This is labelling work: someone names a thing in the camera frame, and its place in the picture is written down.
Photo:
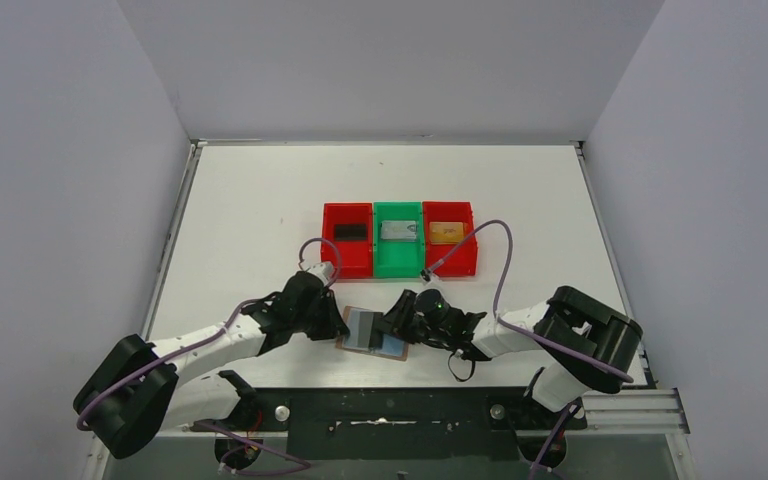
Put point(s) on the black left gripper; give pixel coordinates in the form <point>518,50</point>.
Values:
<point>325,318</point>

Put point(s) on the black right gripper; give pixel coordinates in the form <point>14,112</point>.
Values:
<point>399,319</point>

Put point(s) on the tan leather card holder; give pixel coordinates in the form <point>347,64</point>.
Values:
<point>386,346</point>

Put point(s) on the grey card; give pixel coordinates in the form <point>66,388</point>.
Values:
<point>361,336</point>

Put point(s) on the green plastic bin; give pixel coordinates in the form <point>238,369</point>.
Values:
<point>398,259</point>

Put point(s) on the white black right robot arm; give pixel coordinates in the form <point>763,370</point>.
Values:
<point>591,346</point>

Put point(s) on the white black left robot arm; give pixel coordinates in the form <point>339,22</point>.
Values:
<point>144,387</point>

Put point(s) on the black card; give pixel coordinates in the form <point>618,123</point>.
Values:
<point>350,232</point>

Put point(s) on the silver card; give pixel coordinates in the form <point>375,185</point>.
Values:
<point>398,230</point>

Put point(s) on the gold card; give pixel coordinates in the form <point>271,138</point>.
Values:
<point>446,232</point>

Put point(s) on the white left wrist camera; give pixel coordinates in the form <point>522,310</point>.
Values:
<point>323,271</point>

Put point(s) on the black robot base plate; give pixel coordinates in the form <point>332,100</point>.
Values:
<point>494,423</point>

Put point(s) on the aluminium table edge rail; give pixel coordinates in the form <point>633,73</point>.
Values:
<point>170,239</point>

